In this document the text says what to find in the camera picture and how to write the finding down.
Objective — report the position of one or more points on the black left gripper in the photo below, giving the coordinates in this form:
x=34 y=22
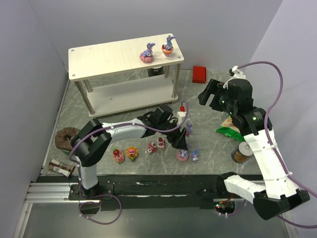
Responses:
x=176 y=134

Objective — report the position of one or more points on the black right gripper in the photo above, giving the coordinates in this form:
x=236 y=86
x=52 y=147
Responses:
x=215 y=98

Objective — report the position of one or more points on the purple bunny with red bow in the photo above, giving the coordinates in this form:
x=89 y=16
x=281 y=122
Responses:
x=188 y=128

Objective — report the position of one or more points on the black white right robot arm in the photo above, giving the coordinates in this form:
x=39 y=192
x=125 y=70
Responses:
x=279 y=193

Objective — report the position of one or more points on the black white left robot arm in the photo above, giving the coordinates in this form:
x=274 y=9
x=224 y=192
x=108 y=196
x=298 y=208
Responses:
x=92 y=141

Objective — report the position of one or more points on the black jar behind shelf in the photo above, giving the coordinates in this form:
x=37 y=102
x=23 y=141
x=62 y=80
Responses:
x=155 y=71

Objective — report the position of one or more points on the white two-tier wooden shelf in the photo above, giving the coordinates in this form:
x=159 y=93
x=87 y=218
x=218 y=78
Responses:
x=100 y=60

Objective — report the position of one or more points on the strawberry cake toy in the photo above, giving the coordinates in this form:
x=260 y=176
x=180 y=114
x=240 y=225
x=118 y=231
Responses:
x=160 y=143

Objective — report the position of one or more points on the red plastic block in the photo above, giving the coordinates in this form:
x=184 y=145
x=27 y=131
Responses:
x=199 y=74

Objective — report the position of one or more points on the small purple bunny toy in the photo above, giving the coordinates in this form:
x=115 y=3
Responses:
x=195 y=156

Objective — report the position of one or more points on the pink white roll cake toy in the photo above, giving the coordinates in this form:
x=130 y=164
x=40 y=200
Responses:
x=152 y=147

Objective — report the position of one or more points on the green chips bag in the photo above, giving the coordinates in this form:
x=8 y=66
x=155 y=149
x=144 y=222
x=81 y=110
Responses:
x=227 y=128

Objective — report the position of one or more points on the orange sunflower toy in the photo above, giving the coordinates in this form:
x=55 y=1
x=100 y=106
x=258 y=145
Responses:
x=132 y=153

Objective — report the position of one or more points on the pink strawberry bear toy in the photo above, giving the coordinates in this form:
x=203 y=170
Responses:
x=118 y=155

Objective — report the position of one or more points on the tin can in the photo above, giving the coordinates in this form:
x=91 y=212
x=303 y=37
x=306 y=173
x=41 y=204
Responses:
x=241 y=153

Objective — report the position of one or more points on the chocolate donut on green plate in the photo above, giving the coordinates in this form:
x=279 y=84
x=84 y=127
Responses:
x=63 y=139

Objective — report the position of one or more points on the brown snack bar wrapper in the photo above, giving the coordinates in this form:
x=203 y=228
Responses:
x=61 y=168

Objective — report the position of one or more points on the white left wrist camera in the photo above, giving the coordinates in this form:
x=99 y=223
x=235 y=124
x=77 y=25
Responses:
x=181 y=115

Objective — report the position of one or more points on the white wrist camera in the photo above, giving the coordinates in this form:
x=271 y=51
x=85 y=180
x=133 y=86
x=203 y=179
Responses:
x=235 y=73
x=181 y=115

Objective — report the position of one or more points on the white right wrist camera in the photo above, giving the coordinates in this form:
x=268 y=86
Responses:
x=235 y=73

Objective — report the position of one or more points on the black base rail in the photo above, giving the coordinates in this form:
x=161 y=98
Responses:
x=154 y=191

